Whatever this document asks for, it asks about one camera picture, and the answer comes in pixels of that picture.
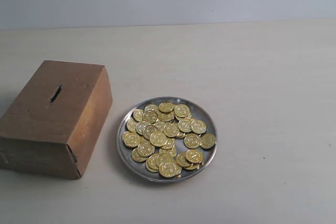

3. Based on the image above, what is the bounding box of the brown cardboard coin box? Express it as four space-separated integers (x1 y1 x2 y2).
1 60 112 179

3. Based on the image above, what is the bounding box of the gold coin top centre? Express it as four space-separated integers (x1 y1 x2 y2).
159 102 174 114

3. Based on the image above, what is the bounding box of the gold coin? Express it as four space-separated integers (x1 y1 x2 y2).
133 109 144 122
190 119 207 134
137 141 155 157
185 149 204 164
159 161 182 178
122 132 142 148
150 131 167 147
131 147 147 163
159 102 174 114
174 104 190 118

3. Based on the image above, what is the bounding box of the gold coin top right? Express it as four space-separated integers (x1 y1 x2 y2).
174 104 190 118

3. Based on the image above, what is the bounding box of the round steel plate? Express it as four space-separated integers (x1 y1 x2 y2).
116 97 217 183

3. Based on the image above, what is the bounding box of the gold coin upper left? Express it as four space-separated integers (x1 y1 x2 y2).
133 109 144 122

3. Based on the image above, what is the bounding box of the gold coin upper right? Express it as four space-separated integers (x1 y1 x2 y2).
190 119 207 134

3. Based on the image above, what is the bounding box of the gold coin left lower middle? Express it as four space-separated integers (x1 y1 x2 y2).
137 141 155 157

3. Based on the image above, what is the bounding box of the gold coin far left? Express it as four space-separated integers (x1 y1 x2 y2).
122 132 142 148

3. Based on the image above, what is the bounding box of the gold coin right edge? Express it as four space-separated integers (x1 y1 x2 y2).
201 133 217 149

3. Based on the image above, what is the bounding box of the gold coin bottom right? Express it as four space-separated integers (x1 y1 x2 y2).
185 149 204 164

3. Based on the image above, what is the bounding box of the gold coin front bottom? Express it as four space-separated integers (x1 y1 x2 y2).
159 161 182 178

